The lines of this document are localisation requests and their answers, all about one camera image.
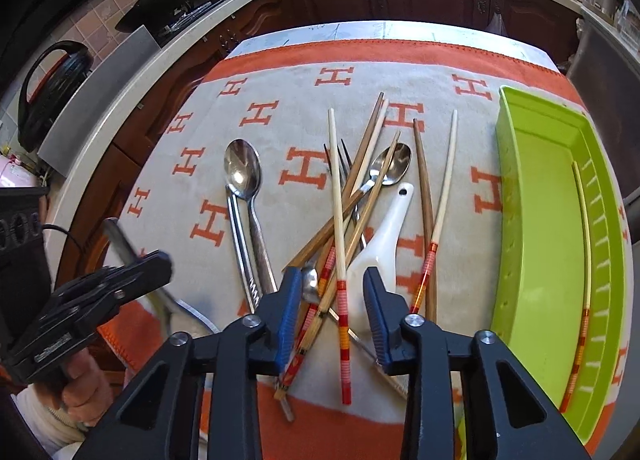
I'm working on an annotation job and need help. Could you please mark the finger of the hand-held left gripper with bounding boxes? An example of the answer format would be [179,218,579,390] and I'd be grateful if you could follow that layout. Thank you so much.
[45,250,173,337]

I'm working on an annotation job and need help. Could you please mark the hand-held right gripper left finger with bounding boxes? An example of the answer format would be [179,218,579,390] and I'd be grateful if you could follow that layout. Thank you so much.
[75,267,306,460]

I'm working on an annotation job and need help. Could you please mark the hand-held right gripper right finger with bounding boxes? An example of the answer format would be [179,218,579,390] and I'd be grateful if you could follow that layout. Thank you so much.
[362,266,591,460]

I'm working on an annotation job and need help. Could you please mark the small stainless steel spoon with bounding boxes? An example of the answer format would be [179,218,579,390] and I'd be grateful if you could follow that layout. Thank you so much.
[300,265,321,306]

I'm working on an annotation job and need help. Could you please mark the white ceramic soup spoon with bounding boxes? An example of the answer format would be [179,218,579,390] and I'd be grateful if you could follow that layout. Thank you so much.
[345,181,416,301]

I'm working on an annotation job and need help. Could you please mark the ribbed stainless steel chopsticks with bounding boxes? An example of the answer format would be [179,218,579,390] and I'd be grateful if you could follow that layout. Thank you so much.
[226,185,261,313]

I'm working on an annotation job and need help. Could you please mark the cream chopstick red orange bands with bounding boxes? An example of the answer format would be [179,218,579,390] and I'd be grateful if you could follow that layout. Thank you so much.
[327,108,352,405]

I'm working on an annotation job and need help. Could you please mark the large stainless steel spoon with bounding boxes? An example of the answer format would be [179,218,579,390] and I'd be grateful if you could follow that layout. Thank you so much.
[223,139,279,295]

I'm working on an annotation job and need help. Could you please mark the cream chopstick red striped end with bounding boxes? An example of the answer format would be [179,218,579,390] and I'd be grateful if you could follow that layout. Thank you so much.
[409,109,459,315]
[274,99,391,398]

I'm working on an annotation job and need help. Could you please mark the dark metal fork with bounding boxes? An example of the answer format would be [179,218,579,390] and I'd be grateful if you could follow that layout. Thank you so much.
[324,137,366,241]

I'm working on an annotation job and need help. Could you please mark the medium stainless steel spoon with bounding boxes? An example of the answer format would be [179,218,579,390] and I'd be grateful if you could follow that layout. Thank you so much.
[345,143,412,211]

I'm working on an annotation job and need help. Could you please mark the green plastic utensil tray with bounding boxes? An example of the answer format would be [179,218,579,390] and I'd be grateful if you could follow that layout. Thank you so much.
[487,85,628,446]

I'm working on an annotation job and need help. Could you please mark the cream chopstick orange striped end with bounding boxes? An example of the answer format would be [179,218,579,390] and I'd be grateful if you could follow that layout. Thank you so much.
[559,160,593,413]

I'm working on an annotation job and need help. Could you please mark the person's left forearm white sleeve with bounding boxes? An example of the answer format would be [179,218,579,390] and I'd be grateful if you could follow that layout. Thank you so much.
[10,385,91,458]

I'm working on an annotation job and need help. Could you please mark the person's left hand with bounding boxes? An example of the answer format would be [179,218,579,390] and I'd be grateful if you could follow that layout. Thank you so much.
[57,350,116,428]

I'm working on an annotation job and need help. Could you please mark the stainless steel side panel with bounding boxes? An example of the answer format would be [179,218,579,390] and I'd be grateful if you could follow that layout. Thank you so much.
[37,24,162,177]

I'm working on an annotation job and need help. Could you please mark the orange and cream patterned blanket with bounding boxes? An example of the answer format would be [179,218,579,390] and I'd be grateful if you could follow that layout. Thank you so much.
[97,38,636,460]

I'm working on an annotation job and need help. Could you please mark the black wok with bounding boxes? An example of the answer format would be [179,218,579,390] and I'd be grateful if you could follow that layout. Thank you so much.
[115,0,176,36]

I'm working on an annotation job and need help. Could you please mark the black gas stove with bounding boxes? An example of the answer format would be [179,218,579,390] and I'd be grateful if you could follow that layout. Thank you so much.
[155,0,251,48]

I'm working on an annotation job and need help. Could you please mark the white plastic bag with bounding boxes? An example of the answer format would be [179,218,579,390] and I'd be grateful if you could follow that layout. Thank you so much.
[484,10,508,36]

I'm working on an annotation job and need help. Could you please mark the grey metal cabinet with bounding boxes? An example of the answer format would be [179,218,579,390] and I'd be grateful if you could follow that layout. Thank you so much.
[565,5,640,241]

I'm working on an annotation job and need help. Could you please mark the black cable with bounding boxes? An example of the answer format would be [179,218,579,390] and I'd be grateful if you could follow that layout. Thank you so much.
[42,223,103,268]

